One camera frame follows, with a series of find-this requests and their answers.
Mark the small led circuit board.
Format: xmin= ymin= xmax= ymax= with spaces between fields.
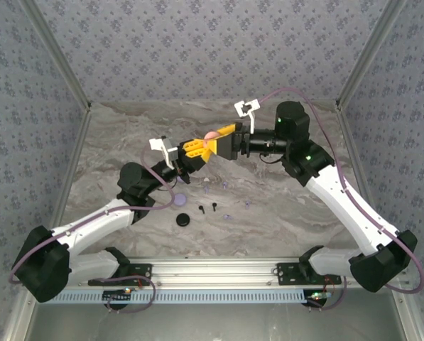
xmin=305 ymin=290 xmax=332 ymax=307
xmin=102 ymin=288 xmax=134 ymax=303

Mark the grey metal base panel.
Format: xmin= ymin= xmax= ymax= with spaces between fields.
xmin=30 ymin=303 xmax=406 ymax=341

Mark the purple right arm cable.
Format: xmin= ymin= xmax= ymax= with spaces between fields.
xmin=259 ymin=87 xmax=424 ymax=312

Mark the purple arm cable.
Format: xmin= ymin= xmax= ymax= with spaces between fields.
xmin=259 ymin=87 xmax=424 ymax=312
xmin=8 ymin=144 xmax=176 ymax=314

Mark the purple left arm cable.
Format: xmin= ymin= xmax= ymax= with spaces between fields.
xmin=8 ymin=144 xmax=176 ymax=314

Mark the aluminium table side rail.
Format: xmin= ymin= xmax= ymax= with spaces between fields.
xmin=50 ymin=104 xmax=93 ymax=229
xmin=335 ymin=102 xmax=381 ymax=232

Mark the aluminium upright frame post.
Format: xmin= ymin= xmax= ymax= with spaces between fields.
xmin=18 ymin=0 xmax=93 ymax=112
xmin=335 ymin=0 xmax=411 ymax=109

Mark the long aluminium mounting rail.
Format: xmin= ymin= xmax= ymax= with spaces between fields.
xmin=78 ymin=257 xmax=347 ymax=288

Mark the slotted pale cable duct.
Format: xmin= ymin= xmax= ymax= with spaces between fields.
xmin=37 ymin=288 xmax=328 ymax=305

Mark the aluminium lower frame bar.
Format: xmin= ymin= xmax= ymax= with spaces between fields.
xmin=0 ymin=291 xmax=38 ymax=341
xmin=388 ymin=283 xmax=424 ymax=341

